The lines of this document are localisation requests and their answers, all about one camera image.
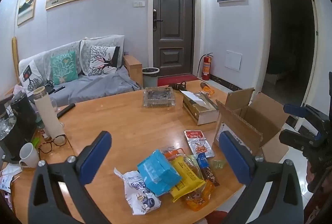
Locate teal patterned cushion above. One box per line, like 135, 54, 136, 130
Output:
50, 51, 78, 85

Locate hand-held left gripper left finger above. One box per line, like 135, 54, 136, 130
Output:
28, 131, 112, 224

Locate light blue snack packet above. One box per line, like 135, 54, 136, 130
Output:
137, 150, 182, 196

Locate white mug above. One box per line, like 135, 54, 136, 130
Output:
19, 143, 40, 168

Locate grey sofa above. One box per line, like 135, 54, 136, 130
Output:
18, 34, 143, 108

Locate brown cardboard box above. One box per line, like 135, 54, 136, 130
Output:
212, 88, 289, 163

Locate tortoiseshell eyeglasses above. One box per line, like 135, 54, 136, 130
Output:
38, 134, 67, 154

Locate red cloth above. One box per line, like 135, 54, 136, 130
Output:
205, 210, 229, 224

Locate black kettle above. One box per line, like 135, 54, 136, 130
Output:
10, 93, 38, 142

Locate white crumpled papers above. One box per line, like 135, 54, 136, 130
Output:
0, 162, 23, 193

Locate white black root cushion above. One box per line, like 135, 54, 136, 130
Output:
19, 59, 47, 92

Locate glass ashtray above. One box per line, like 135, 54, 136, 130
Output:
143, 86, 175, 108

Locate cream thermos bottle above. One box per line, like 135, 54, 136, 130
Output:
32, 86, 65, 138

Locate person's right hand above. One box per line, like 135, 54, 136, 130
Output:
306, 160, 317, 193

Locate small orange packet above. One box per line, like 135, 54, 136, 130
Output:
200, 82, 216, 97

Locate orange snack packet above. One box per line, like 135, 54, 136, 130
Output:
185, 180, 216, 211

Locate red fire extinguisher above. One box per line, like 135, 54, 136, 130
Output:
198, 53, 214, 81

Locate wooden stick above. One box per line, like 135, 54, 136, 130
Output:
12, 37, 20, 76

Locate white blue snack packet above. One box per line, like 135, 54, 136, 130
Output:
114, 168, 161, 215

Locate blue brown chocolate bar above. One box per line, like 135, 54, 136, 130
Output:
197, 153, 220, 187

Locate grey trash bin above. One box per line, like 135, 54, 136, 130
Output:
142, 67, 160, 88

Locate yellow snack packet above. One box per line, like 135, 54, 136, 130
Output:
170, 157, 206, 202

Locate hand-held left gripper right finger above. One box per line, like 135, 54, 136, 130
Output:
218, 131, 304, 224

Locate black door lock handle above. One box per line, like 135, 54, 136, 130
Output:
153, 9, 163, 32

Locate grey blanket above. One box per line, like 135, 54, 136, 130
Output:
56, 67, 143, 106

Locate mountain painting gold frame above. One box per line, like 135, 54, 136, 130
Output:
17, 0, 38, 26

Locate white wall panel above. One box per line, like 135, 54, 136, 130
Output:
225, 50, 242, 72

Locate red white snack packet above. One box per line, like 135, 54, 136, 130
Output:
184, 130, 215, 158

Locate white black tree cushion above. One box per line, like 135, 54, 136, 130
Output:
88, 45, 121, 76

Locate black appliance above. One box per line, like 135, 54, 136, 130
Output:
0, 118, 26, 163

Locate dark brown door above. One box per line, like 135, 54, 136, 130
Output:
153, 0, 195, 77

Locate dark small object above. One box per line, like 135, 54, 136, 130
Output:
168, 81, 188, 90

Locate red door mat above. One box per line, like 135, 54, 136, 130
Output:
157, 74, 201, 87

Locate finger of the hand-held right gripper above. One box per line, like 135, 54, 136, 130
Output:
279, 130, 322, 150
283, 104, 323, 123

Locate wooden tissue box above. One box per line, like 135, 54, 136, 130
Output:
182, 89, 220, 126

